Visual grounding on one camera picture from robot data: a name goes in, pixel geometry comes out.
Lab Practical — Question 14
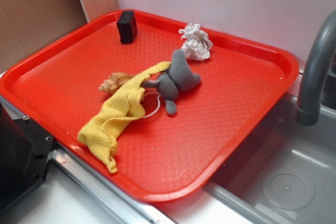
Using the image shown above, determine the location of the red plastic tray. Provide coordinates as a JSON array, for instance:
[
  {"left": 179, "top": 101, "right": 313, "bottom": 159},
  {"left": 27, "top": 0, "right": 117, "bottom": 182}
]
[{"left": 1, "top": 11, "right": 299, "bottom": 203}]

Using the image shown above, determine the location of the grey plush toy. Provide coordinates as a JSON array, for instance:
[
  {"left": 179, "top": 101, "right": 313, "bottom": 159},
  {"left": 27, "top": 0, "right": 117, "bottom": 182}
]
[{"left": 141, "top": 49, "right": 201, "bottom": 116}]

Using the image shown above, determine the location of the white string loop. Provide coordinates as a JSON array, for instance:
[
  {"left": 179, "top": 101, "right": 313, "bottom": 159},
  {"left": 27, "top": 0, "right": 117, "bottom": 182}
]
[{"left": 142, "top": 92, "right": 161, "bottom": 119}]

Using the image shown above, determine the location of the grey plastic sink basin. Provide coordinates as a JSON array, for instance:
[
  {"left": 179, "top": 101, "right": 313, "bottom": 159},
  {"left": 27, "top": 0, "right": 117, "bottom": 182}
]
[{"left": 205, "top": 94, "right": 335, "bottom": 223}]

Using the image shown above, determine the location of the crumpled white paper tissue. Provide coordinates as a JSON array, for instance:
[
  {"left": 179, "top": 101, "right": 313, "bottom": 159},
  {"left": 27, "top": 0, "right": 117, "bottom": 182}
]
[{"left": 178, "top": 23, "right": 213, "bottom": 61}]

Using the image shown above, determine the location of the grey sink faucet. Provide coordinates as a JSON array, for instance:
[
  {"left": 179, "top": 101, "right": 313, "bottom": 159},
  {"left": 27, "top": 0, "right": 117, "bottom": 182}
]
[{"left": 295, "top": 12, "right": 335, "bottom": 126}]

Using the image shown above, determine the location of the brown cardboard panel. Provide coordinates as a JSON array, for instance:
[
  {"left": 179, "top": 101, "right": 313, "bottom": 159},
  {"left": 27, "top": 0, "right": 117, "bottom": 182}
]
[{"left": 1, "top": 0, "right": 119, "bottom": 72}]

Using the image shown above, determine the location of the yellow microfibre cloth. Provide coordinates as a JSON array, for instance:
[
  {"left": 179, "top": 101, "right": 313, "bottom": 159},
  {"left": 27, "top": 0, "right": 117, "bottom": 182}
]
[{"left": 77, "top": 61, "right": 171, "bottom": 174}]

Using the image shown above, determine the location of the silver metal rail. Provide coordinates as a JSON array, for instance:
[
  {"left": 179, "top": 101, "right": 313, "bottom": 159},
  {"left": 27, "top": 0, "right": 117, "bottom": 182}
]
[{"left": 0, "top": 95, "right": 179, "bottom": 224}]

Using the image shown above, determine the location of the brown spiral seashell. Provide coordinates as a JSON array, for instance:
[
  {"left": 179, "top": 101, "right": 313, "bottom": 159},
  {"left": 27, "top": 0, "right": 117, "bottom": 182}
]
[{"left": 98, "top": 72, "right": 135, "bottom": 94}]

